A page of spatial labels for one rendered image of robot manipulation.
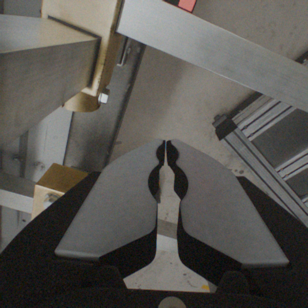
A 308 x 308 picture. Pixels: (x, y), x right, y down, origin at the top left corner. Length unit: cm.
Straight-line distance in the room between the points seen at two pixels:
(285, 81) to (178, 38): 9
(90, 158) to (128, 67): 18
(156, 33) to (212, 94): 92
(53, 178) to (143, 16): 21
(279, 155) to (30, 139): 94
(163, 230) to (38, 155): 35
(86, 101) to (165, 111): 91
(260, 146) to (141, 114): 57
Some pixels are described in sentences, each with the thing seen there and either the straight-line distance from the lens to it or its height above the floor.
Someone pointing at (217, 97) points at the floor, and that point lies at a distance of 110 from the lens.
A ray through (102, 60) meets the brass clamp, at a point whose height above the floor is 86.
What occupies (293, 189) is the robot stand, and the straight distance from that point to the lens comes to 123.
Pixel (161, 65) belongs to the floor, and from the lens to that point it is 104.
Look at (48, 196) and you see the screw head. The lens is 29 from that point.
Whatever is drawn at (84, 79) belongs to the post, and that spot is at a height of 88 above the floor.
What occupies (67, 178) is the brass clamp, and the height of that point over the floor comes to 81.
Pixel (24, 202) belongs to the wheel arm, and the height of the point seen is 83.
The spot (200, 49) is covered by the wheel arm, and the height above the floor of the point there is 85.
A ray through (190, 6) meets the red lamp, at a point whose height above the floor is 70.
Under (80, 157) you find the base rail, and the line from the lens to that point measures 42.
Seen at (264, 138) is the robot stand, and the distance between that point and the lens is 101.
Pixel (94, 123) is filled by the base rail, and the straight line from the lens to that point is 38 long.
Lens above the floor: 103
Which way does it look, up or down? 60 degrees down
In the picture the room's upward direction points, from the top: 176 degrees counter-clockwise
